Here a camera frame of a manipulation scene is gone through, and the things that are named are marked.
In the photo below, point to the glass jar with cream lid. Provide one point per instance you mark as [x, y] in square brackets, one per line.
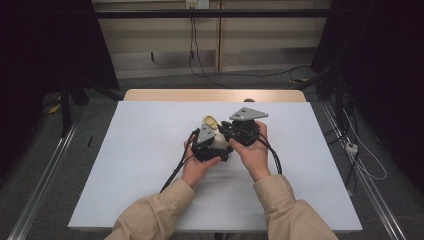
[218, 138]

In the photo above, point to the black curtain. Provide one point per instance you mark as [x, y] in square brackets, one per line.
[46, 50]
[383, 66]

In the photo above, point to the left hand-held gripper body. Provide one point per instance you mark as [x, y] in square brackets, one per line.
[206, 146]

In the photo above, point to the person's left hand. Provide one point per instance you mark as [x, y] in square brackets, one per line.
[196, 170]

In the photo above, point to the white table mat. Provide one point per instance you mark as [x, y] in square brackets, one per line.
[133, 150]

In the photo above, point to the person's right hand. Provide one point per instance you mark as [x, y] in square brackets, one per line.
[255, 156]

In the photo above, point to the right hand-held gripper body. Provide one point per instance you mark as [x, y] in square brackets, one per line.
[246, 128]

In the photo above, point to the black horizontal bar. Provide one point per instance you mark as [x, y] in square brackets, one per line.
[216, 13]

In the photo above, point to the aluminium floor rail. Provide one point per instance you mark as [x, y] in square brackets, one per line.
[373, 193]
[43, 180]

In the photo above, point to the white wall socket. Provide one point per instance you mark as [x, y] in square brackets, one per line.
[197, 3]

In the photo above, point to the white power strip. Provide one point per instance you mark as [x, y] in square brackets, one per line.
[351, 147]

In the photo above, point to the light wooden table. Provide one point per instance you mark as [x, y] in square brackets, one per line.
[186, 95]

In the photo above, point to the black metal stand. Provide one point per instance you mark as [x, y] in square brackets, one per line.
[65, 106]
[339, 96]

